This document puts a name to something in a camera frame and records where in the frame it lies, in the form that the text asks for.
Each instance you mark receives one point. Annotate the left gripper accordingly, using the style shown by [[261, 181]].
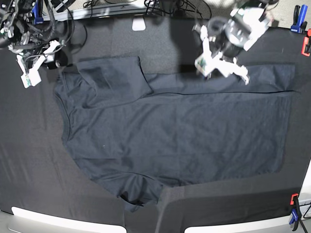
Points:
[[220, 43]]

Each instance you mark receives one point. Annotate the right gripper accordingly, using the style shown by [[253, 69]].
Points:
[[61, 59]]

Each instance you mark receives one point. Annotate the dark grey t-shirt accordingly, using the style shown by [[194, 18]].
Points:
[[134, 134]]

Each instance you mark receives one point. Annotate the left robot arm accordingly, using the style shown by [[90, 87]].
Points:
[[247, 22]]

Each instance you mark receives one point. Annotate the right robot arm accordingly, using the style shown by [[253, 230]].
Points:
[[29, 29]]

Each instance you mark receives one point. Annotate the blue clamp far left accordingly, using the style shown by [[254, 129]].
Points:
[[37, 12]]

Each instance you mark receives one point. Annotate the blue clamp far right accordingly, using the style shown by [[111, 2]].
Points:
[[299, 23]]

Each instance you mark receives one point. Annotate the red clamp far right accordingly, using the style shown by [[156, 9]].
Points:
[[306, 47]]

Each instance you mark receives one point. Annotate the red blue clamp near right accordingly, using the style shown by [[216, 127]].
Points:
[[296, 219]]

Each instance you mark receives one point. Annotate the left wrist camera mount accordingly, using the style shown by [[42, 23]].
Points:
[[209, 61]]

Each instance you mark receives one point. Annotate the aluminium rail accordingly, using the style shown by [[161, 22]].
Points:
[[109, 10]]

